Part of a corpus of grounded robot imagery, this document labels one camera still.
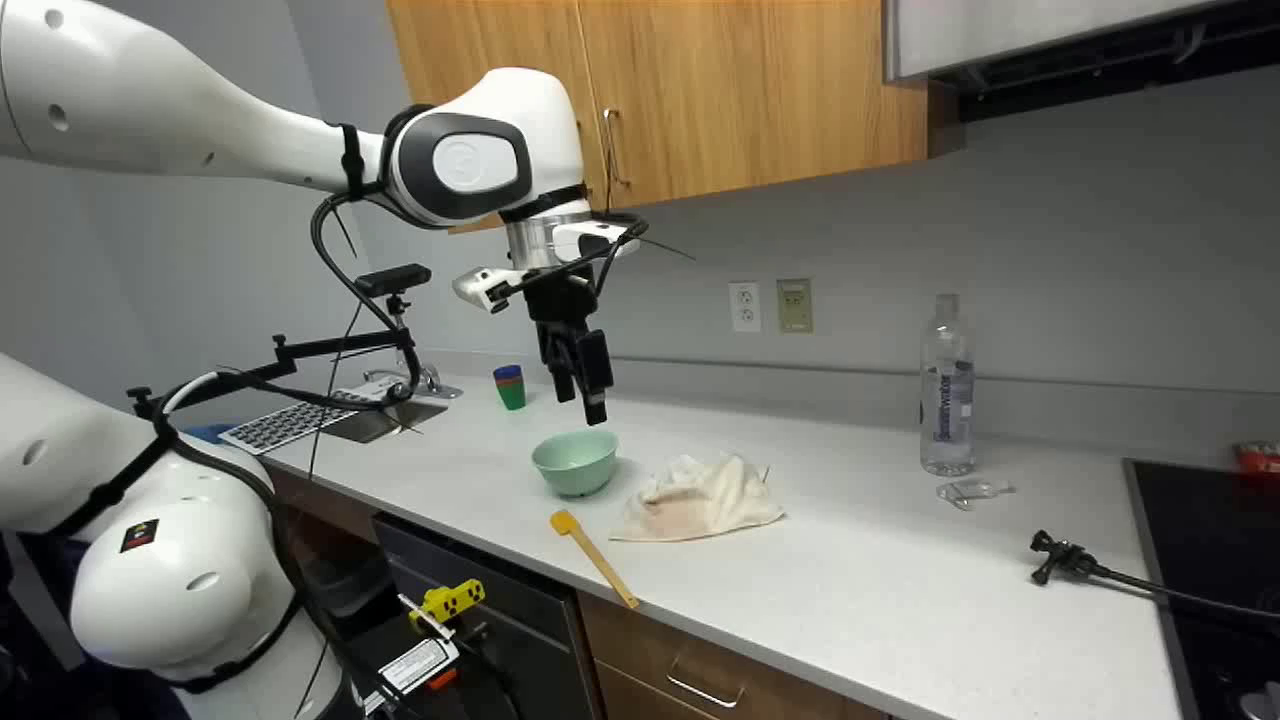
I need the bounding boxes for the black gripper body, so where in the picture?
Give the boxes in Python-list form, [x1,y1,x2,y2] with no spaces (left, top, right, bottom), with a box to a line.
[518,269,598,345]

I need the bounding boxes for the light blue-green bowl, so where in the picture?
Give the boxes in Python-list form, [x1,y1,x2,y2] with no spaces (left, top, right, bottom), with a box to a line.
[526,429,623,505]

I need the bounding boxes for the cream stained cloth towel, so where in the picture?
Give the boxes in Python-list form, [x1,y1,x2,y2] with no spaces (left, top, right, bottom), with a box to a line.
[607,452,792,550]

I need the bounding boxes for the yellow hand tool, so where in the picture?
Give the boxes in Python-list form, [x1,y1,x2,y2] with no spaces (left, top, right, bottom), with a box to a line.
[415,577,490,623]

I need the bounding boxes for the black dishwasher front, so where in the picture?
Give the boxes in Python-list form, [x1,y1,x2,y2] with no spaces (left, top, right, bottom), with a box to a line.
[373,512,597,720]

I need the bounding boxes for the silver laptop with keyboard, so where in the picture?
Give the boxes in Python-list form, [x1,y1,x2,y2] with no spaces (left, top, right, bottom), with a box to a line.
[217,392,451,455]

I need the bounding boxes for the wooden base cabinet drawer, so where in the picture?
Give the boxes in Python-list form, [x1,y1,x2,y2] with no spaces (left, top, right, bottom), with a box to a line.
[574,595,857,720]

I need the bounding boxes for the white and red device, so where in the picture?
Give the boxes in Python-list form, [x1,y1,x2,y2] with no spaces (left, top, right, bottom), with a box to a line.
[376,636,469,709]

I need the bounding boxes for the clear plastic water bottle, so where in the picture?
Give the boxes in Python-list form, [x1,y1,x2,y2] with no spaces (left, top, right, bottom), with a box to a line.
[917,291,980,481]

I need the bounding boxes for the clear plastic wrapper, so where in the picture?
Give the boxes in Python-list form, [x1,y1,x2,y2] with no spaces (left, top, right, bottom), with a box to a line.
[932,472,1019,512]

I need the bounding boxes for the steel range hood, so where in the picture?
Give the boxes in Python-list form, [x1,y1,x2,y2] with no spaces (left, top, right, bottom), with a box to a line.
[884,0,1280,124]

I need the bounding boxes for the black glass stovetop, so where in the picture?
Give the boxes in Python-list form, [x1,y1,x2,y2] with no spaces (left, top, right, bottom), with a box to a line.
[1124,455,1280,720]

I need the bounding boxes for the small red object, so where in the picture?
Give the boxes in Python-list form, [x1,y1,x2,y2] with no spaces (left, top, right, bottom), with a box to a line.
[1231,438,1280,481]

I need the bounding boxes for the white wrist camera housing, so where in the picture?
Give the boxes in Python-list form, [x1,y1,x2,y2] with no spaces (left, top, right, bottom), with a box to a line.
[451,260,535,317]

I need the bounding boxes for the white wall power outlet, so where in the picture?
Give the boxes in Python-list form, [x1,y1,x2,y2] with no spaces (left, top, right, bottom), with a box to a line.
[726,279,763,337]

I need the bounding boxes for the metal cabinet door handle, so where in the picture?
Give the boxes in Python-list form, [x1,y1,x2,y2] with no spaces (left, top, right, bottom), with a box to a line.
[597,104,637,194]

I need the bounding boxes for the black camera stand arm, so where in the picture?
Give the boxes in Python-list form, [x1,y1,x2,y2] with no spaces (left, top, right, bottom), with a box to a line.
[122,260,434,418]

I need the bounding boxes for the beige wall switch plate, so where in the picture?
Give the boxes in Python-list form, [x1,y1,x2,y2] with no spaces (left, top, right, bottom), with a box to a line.
[775,278,814,337]

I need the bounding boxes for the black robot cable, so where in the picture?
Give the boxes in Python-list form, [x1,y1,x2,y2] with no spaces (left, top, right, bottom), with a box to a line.
[307,194,655,406]

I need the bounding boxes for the wooden wall cabinet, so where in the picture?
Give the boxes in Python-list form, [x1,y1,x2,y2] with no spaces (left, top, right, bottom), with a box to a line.
[385,0,963,236]

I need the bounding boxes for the metal drawer handle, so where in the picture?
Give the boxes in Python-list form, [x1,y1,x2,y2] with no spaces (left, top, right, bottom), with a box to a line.
[662,674,747,713]

